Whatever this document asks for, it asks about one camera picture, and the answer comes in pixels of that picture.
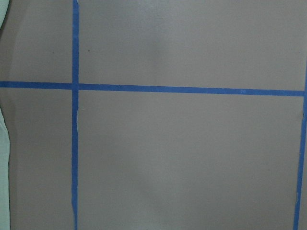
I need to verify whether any olive green long-sleeve shirt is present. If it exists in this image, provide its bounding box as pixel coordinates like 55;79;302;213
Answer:
0;0;12;230

